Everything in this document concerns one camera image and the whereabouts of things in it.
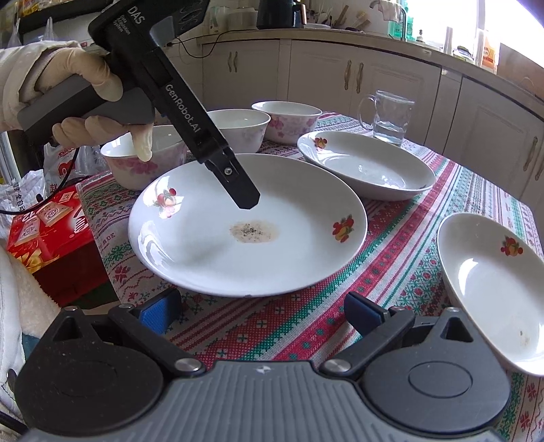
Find black countertop appliance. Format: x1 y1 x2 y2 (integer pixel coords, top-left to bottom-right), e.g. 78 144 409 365
257 0 307 30

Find cream kitchen cabinets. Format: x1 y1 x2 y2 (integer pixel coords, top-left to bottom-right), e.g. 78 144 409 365
164 36 544 213

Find wooden cutting board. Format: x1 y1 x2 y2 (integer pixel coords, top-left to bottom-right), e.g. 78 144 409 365
497 42 544 93

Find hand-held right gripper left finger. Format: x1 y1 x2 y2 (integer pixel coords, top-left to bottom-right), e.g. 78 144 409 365
40 289 209 379

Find person's left hand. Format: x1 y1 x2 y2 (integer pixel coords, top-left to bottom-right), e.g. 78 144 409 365
34 42 154 163

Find orange packet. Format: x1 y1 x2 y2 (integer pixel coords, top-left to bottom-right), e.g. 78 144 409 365
482 34 501 74

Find red green patterned tablecloth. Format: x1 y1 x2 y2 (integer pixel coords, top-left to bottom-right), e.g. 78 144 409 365
81 111 544 426

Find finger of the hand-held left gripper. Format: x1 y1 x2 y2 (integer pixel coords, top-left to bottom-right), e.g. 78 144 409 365
203 144 261 210

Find clear printed plastic bag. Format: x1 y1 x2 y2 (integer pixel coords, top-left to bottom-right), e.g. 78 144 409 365
0 170 47 228

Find green dish soap bottle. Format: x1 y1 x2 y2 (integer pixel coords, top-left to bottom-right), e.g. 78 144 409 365
387 0 419 43

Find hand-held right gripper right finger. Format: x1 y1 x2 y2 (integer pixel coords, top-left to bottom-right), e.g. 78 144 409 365
321 291 489 379

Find white bowls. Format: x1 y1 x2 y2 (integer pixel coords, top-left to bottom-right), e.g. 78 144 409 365
127 153 368 298

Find kitchen countertop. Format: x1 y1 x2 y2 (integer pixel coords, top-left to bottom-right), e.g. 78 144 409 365
200 25 544 105

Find red printed plastic bag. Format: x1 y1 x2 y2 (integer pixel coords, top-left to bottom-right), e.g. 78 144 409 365
42 142 111 192

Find wooden kitchen utensils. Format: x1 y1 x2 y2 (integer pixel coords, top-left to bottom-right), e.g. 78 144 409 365
317 4 375 31

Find white fleece clothing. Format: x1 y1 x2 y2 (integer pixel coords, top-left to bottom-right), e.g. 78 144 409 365
0 246 60 426

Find black cable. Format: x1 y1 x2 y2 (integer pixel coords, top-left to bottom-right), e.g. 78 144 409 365
0 147 86 215

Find white plate with fruit print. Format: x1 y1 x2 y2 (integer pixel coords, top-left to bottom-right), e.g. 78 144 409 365
437 212 544 377
296 131 438 202

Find clear glass mug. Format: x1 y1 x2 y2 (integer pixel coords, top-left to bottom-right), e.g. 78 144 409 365
357 90 416 146

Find white bowl with pink flowers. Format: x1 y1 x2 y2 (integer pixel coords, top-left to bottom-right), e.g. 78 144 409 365
100 125 190 191
206 109 270 154
252 101 323 145

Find red cardboard box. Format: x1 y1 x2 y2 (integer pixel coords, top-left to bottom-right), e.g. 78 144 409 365
6 183 111 307

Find person's left forearm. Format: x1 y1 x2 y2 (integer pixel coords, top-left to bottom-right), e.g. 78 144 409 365
0 40 56 133

